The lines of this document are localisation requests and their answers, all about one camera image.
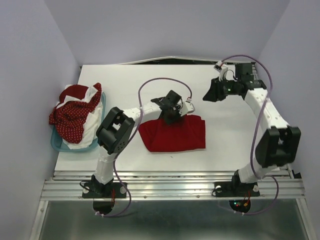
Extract plain red skirt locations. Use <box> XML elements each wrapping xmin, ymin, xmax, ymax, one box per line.
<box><xmin>138</xmin><ymin>115</ymin><xmax>206</xmax><ymax>153</ymax></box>

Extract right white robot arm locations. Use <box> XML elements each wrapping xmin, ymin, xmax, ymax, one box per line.
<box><xmin>202</xmin><ymin>61</ymin><xmax>301</xmax><ymax>195</ymax></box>

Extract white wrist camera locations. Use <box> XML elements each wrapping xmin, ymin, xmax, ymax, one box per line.
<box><xmin>214</xmin><ymin>61</ymin><xmax>229</xmax><ymax>81</ymax></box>
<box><xmin>179</xmin><ymin>101</ymin><xmax>195</xmax><ymax>116</ymax></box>

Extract purple cable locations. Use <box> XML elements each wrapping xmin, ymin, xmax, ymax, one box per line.
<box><xmin>216</xmin><ymin>54</ymin><xmax>280</xmax><ymax>217</ymax></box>
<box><xmin>93</xmin><ymin>77</ymin><xmax>193</xmax><ymax>218</ymax></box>

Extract red polka dot skirt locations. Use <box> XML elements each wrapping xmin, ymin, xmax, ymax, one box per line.
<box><xmin>48</xmin><ymin>82</ymin><xmax>103</xmax><ymax>145</ymax></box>

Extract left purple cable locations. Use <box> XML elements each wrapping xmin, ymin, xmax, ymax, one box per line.
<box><xmin>93</xmin><ymin>77</ymin><xmax>193</xmax><ymax>218</ymax></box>

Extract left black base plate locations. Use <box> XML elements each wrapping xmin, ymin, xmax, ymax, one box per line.
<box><xmin>80</xmin><ymin>182</ymin><xmax>127</xmax><ymax>200</ymax></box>

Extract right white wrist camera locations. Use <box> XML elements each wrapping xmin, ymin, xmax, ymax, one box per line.
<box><xmin>214</xmin><ymin>61</ymin><xmax>229</xmax><ymax>81</ymax></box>

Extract aluminium frame rail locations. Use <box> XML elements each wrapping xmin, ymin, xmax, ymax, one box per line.
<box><xmin>27</xmin><ymin>64</ymin><xmax>320</xmax><ymax>240</ymax></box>

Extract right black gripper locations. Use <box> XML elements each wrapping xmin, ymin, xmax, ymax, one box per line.
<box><xmin>201</xmin><ymin>76</ymin><xmax>240</xmax><ymax>103</ymax></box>

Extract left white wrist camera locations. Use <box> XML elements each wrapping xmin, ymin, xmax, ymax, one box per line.
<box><xmin>179</xmin><ymin>101</ymin><xmax>195</xmax><ymax>116</ymax></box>

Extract teal plastic basket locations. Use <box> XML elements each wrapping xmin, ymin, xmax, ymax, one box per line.
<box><xmin>50</xmin><ymin>93</ymin><xmax>106</xmax><ymax>153</ymax></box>

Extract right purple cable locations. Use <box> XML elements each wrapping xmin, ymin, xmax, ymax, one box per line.
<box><xmin>216</xmin><ymin>54</ymin><xmax>280</xmax><ymax>217</ymax></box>

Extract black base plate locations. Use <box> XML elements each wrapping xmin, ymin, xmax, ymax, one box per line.
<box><xmin>211</xmin><ymin>181</ymin><xmax>260</xmax><ymax>198</ymax></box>
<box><xmin>80</xmin><ymin>182</ymin><xmax>127</xmax><ymax>200</ymax></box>

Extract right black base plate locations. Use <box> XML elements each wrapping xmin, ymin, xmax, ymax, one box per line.
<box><xmin>211</xmin><ymin>181</ymin><xmax>260</xmax><ymax>198</ymax></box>

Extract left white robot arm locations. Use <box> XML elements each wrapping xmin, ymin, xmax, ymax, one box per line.
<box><xmin>80</xmin><ymin>90</ymin><xmax>194</xmax><ymax>199</ymax></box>

